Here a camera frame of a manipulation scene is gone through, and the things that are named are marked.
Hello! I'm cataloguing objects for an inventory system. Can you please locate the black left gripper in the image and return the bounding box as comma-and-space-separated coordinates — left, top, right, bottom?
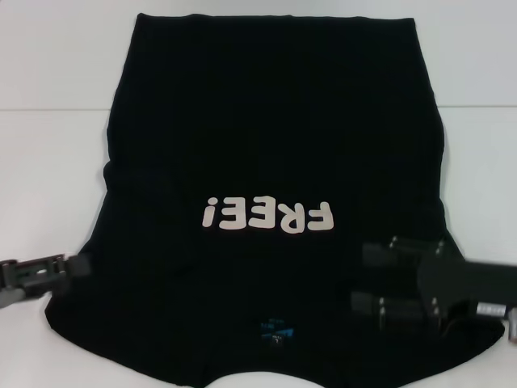
0, 253, 93, 310

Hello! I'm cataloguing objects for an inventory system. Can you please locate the black t-shirt with FREE print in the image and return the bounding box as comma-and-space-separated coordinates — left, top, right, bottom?
42, 11, 506, 388

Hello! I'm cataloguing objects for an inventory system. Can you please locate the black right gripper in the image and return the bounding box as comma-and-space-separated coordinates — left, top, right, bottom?
350, 237, 517, 337

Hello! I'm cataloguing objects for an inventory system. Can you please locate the right arm cable with plug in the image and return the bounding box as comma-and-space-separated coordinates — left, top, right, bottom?
506, 306, 517, 345

